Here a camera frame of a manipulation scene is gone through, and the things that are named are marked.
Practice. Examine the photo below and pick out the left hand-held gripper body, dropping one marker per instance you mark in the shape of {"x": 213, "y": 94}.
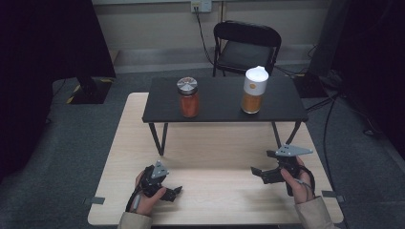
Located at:
{"x": 154, "y": 178}

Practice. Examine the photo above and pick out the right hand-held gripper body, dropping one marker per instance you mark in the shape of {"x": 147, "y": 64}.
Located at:
{"x": 288, "y": 159}

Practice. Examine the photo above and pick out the white-lidded orange spice jar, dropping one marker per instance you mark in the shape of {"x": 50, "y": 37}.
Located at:
{"x": 253, "y": 90}

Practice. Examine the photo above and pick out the black metal shelf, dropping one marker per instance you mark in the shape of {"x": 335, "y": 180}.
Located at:
{"x": 223, "y": 98}

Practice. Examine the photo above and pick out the silver-lidded red spice jar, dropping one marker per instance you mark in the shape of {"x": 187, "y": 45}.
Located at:
{"x": 188, "y": 97}

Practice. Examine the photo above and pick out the person's left hand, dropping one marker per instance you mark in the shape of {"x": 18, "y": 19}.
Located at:
{"x": 144, "y": 202}

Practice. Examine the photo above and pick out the person's right hand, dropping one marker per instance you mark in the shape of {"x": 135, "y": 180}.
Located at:
{"x": 297, "y": 184}

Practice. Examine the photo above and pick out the grey tape strip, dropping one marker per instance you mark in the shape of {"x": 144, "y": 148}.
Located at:
{"x": 95, "y": 200}
{"x": 332, "y": 194}

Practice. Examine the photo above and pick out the black stand base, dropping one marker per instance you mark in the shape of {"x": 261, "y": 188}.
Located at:
{"x": 90, "y": 92}

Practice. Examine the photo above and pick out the black folding chair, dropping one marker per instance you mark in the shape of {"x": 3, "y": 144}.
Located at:
{"x": 246, "y": 47}

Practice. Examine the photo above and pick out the grey stand with black base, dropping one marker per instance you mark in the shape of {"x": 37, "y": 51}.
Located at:
{"x": 321, "y": 47}

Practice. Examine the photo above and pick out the dark curtain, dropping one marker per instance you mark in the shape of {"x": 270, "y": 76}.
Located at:
{"x": 375, "y": 63}
{"x": 44, "y": 63}

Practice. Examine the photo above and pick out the white wall socket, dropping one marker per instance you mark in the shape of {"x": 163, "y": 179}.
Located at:
{"x": 201, "y": 5}

